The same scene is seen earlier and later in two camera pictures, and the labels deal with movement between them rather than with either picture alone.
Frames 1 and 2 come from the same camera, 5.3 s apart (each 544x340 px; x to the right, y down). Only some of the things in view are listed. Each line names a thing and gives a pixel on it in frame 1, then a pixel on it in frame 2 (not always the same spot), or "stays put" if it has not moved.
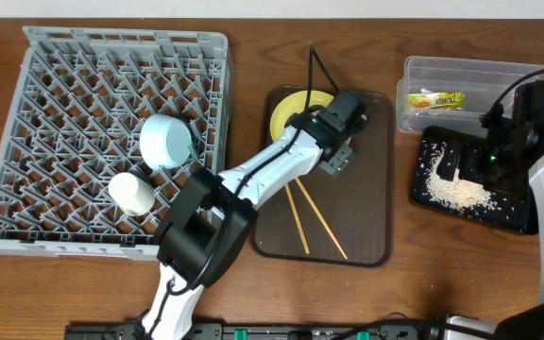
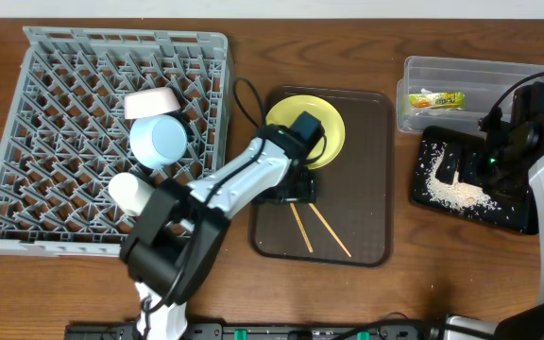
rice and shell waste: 458,193 stays put
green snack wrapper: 443,99 stays put
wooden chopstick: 297,220 stays put
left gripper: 336,159 -> 288,193
